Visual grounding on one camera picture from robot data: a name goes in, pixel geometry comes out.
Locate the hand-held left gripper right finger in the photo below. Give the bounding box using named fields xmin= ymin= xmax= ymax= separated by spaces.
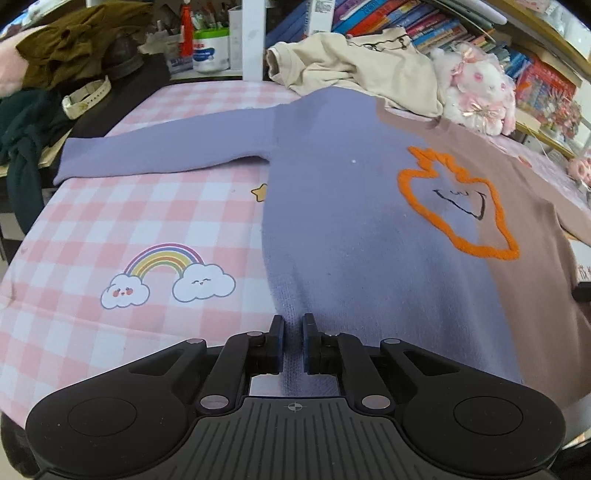
xmin=301 ymin=312 xmax=463 ymax=415

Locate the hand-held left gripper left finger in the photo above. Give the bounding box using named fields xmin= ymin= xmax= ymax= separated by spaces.
xmin=124 ymin=315 xmax=286 ymax=416

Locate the purple and brown sweater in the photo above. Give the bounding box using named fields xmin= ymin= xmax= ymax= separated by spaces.
xmin=53 ymin=87 xmax=591 ymax=411

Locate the small pink plush item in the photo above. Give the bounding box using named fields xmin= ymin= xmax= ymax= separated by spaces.
xmin=567 ymin=157 xmax=591 ymax=183

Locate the pink checked printed blanket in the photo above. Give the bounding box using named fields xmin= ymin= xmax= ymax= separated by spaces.
xmin=0 ymin=79 xmax=591 ymax=428

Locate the pink and white plush toy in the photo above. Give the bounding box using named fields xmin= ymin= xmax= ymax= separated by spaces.
xmin=429 ymin=41 xmax=517 ymax=136

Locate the beige garment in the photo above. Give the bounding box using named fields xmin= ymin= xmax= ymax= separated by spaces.
xmin=265 ymin=26 xmax=445 ymax=118

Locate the row of colourful books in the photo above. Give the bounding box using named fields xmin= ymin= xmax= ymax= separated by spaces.
xmin=265 ymin=0 xmax=585 ymax=144

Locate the white tub with green lid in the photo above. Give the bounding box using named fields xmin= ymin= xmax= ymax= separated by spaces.
xmin=192 ymin=28 xmax=230 ymax=73

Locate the red bottle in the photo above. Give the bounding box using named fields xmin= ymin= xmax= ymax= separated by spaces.
xmin=180 ymin=4 xmax=195 ymax=62

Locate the dark green garment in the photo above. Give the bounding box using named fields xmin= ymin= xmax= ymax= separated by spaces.
xmin=0 ymin=88 xmax=75 ymax=234

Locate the olive green garment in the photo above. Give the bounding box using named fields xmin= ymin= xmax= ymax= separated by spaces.
xmin=15 ymin=4 xmax=155 ymax=89

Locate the pink fluffy cloth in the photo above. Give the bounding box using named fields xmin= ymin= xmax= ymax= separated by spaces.
xmin=0 ymin=37 xmax=29 ymax=97

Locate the white strap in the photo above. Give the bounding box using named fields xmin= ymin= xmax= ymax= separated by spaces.
xmin=61 ymin=76 xmax=112 ymax=121

